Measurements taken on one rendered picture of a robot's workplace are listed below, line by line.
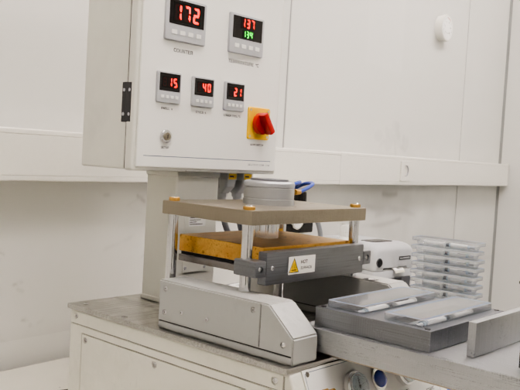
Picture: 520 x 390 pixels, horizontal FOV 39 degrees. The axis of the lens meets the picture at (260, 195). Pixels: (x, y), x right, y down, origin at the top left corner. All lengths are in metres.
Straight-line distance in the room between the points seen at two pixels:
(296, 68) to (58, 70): 0.81
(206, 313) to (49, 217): 0.61
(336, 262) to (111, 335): 0.36
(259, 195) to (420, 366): 0.37
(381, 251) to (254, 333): 1.11
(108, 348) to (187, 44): 0.48
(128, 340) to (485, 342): 0.52
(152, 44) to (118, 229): 0.62
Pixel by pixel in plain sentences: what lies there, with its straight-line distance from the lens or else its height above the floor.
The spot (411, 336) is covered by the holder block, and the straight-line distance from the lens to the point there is 0.89.
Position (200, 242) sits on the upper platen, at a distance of 1.09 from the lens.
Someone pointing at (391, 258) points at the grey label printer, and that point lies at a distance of 2.06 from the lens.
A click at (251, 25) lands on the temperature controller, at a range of 1.29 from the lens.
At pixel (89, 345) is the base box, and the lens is 1.21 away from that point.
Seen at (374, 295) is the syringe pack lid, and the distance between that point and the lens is 1.02.
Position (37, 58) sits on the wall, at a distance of 1.52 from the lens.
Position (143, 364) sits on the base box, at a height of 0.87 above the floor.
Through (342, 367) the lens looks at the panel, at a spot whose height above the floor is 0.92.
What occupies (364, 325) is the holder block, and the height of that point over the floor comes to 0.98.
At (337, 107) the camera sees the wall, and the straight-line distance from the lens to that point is 2.30.
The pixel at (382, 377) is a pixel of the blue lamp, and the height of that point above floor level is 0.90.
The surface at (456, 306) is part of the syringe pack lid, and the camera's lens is 1.00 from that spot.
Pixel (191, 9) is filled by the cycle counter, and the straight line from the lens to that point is 1.19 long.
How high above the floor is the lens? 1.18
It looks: 3 degrees down
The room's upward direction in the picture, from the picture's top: 3 degrees clockwise
